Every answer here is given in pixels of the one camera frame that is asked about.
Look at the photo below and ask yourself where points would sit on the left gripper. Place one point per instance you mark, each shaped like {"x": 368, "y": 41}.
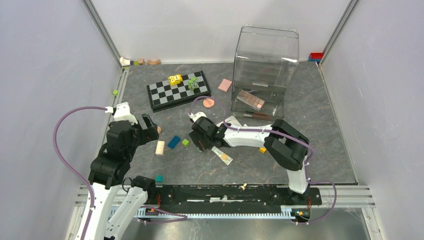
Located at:
{"x": 150, "y": 133}

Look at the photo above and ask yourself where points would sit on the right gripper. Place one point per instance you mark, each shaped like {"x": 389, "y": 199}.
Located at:
{"x": 196, "y": 138}

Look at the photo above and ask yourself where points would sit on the blue block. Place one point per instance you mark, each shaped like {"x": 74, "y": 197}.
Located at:
{"x": 174, "y": 142}

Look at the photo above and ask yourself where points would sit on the cream wooden block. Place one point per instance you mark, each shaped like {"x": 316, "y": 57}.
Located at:
{"x": 159, "y": 151}

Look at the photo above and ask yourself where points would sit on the peach powder puff brush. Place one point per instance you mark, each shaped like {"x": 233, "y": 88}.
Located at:
{"x": 208, "y": 103}

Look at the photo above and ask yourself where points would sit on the pink sponge pad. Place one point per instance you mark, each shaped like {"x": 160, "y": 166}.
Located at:
{"x": 225, "y": 85}

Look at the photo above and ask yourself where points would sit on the brown eyeshadow palette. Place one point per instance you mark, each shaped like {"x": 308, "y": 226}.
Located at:
{"x": 251, "y": 100}

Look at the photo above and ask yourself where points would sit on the clear acrylic makeup organizer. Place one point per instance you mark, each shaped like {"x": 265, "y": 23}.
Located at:
{"x": 266, "y": 59}

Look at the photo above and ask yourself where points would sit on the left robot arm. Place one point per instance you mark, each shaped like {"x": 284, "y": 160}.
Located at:
{"x": 107, "y": 172}

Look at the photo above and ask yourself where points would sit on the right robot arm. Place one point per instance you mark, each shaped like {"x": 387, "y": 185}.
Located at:
{"x": 288, "y": 147}

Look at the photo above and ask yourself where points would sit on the small green cube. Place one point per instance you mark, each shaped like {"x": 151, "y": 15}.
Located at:
{"x": 185, "y": 142}

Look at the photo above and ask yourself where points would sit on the white cream tube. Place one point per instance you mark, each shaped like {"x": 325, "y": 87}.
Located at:
{"x": 223, "y": 156}

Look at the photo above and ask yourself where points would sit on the white eyebrow stencil card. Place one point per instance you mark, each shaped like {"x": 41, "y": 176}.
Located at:
{"x": 230, "y": 121}

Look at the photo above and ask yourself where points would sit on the black white chessboard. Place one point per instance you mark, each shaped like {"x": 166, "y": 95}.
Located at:
{"x": 164, "y": 96}

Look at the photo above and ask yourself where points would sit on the teal cube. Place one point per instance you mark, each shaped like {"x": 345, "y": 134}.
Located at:
{"x": 159, "y": 179}

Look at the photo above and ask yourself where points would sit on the green toy block on chessboard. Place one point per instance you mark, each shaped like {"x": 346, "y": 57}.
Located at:
{"x": 193, "y": 83}

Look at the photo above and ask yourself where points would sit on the yellow toy block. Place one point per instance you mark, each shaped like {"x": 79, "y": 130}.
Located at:
{"x": 175, "y": 79}

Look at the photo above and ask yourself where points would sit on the yellow cube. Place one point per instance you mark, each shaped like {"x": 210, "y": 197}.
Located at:
{"x": 262, "y": 150}

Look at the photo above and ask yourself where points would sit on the white chess pawn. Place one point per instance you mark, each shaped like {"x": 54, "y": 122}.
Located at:
{"x": 243, "y": 187}

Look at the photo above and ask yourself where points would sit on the wooden blocks in corner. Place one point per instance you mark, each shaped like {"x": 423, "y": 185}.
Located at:
{"x": 127, "y": 62}

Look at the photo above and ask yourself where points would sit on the red blue bricks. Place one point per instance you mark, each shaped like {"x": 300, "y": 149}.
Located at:
{"x": 315, "y": 56}

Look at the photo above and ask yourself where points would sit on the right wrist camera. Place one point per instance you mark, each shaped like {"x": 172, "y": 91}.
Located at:
{"x": 195, "y": 116}

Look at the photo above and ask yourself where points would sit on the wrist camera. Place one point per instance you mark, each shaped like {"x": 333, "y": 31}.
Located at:
{"x": 195, "y": 116}
{"x": 122, "y": 112}

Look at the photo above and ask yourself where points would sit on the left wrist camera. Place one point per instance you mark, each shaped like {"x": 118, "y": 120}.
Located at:
{"x": 122, "y": 112}

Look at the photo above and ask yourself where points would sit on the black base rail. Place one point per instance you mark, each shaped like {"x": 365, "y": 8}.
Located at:
{"x": 230, "y": 198}

